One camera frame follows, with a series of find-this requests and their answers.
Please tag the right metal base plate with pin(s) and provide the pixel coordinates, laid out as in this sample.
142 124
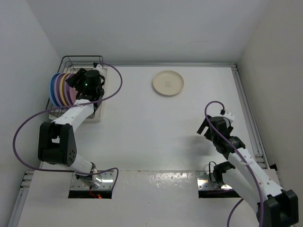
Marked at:
204 183

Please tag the cream plate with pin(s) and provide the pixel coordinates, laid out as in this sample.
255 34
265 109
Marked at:
168 83

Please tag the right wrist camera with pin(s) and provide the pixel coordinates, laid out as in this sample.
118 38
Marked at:
227 115

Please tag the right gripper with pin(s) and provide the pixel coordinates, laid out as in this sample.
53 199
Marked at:
201 127

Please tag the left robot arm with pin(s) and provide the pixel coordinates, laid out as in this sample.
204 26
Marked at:
57 145

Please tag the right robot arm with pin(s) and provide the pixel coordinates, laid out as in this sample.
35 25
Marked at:
273 205

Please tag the blue plate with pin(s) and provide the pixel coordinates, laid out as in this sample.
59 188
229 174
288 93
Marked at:
51 90

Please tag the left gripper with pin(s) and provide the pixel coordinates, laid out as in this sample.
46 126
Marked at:
75 80

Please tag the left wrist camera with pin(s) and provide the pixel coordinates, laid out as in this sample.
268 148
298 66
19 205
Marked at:
98 67

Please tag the metal base plate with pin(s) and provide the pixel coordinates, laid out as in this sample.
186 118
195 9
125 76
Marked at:
100 182
204 183

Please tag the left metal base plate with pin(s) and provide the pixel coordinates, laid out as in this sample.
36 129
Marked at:
100 182

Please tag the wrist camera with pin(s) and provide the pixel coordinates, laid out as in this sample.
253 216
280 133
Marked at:
227 115
98 67

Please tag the lilac plate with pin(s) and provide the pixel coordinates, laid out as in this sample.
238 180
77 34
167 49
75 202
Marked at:
57 89
68 91

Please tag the beige drip tray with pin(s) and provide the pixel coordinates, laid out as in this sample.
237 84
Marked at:
103 106

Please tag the orange plate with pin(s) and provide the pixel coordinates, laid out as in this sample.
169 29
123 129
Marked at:
62 89

